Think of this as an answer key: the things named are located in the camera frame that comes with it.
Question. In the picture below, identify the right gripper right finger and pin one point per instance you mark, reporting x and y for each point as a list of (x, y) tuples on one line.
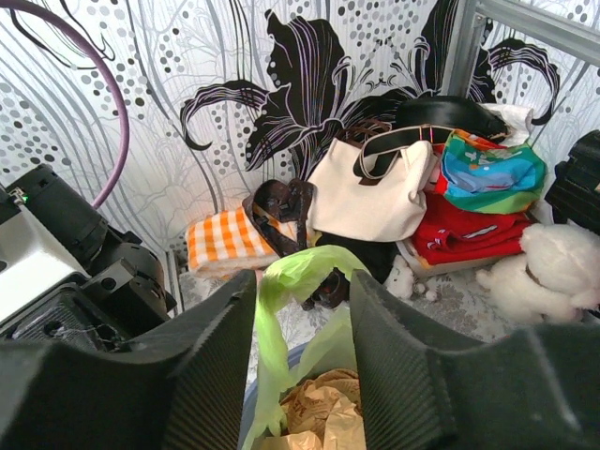
[(426, 386)]

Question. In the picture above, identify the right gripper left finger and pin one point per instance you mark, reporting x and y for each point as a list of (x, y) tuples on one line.
[(179, 386)]

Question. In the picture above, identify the blue plastic trash bin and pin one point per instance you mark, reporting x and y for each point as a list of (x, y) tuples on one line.
[(264, 385)]

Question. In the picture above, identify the green plastic trash bag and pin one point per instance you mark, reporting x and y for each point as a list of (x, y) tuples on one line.
[(296, 344)]

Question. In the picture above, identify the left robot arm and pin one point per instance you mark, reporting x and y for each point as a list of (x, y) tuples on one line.
[(67, 274)]

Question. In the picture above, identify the cream canvas tote bag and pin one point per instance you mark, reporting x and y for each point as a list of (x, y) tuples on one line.
[(388, 211)]

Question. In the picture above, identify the crumpled brown paper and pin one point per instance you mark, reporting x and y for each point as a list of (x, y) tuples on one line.
[(323, 413)]

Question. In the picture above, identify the orange checkered cloth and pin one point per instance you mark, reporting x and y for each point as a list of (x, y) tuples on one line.
[(223, 244)]

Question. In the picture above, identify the white fluffy plush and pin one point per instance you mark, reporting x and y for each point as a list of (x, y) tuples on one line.
[(554, 278)]

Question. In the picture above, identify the colourful folded clothes stack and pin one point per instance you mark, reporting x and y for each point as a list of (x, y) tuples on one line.
[(477, 209)]

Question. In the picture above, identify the black leather handbag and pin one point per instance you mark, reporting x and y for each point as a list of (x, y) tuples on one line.
[(574, 194)]

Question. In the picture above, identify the black brimmed hat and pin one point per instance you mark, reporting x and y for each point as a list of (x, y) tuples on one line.
[(451, 112)]

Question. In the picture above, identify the dark brown strap bag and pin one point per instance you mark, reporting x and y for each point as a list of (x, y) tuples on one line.
[(279, 213)]

